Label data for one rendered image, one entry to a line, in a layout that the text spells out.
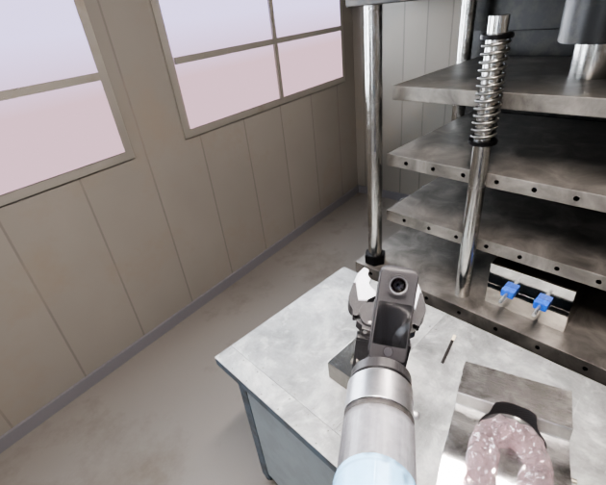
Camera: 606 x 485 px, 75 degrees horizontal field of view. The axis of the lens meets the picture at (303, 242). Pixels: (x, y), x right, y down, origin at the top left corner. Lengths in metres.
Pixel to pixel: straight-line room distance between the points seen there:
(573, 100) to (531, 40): 0.87
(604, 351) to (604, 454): 0.40
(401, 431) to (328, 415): 0.83
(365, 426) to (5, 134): 2.03
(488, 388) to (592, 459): 0.28
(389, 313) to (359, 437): 0.15
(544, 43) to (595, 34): 0.67
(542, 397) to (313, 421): 0.61
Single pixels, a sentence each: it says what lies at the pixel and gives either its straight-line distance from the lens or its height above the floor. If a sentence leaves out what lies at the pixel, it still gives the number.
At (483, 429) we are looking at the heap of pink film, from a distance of 1.16.
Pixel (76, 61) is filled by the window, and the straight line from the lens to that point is 2.33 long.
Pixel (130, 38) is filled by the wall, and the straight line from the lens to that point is 2.49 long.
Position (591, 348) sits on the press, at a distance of 1.62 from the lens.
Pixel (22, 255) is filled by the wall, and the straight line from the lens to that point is 2.35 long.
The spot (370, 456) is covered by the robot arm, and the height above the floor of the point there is 1.47.
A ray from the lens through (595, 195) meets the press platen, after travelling 1.39.
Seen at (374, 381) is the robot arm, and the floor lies 1.47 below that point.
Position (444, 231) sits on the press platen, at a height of 1.02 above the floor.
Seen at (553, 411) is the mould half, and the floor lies 0.91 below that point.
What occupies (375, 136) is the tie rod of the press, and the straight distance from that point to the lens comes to 1.58.
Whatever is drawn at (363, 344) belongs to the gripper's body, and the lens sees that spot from 0.54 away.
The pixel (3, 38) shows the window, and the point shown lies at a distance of 2.23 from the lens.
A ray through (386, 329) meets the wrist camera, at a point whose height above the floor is 1.48.
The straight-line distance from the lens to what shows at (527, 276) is 1.56.
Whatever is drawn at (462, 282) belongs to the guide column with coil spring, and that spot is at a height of 0.86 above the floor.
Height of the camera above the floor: 1.83
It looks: 31 degrees down
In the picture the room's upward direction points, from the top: 7 degrees counter-clockwise
